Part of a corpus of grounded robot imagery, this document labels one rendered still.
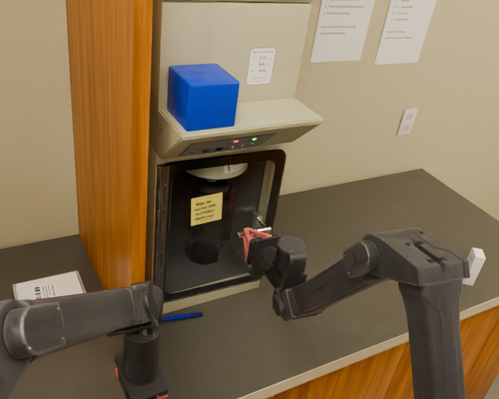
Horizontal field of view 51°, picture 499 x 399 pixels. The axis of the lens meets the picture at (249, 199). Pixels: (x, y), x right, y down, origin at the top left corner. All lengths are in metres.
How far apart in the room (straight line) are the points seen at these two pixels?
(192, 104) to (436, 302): 0.53
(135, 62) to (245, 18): 0.27
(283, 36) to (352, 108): 0.88
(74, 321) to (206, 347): 0.74
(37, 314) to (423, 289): 0.43
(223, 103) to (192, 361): 0.62
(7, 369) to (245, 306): 1.03
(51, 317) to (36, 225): 1.16
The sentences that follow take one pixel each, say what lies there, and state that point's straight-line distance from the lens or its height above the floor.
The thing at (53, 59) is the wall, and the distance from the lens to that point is 1.42.
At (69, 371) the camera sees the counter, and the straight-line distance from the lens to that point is 1.28.
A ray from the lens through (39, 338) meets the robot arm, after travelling 0.47.
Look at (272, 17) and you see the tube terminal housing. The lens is 1.09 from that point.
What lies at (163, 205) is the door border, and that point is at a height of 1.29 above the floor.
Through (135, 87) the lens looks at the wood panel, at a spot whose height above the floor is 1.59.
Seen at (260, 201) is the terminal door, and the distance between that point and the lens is 1.26.
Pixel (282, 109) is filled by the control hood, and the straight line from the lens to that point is 1.11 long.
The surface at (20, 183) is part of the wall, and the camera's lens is 1.55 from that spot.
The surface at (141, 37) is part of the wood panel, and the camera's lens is 0.88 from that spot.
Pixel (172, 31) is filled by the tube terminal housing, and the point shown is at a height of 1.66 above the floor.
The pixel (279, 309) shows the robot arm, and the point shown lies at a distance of 1.05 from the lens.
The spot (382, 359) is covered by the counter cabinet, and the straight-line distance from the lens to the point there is 1.59.
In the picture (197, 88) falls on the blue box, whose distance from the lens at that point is 0.93.
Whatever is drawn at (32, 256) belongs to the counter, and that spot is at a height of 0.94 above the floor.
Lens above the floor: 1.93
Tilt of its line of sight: 32 degrees down
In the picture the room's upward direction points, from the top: 9 degrees clockwise
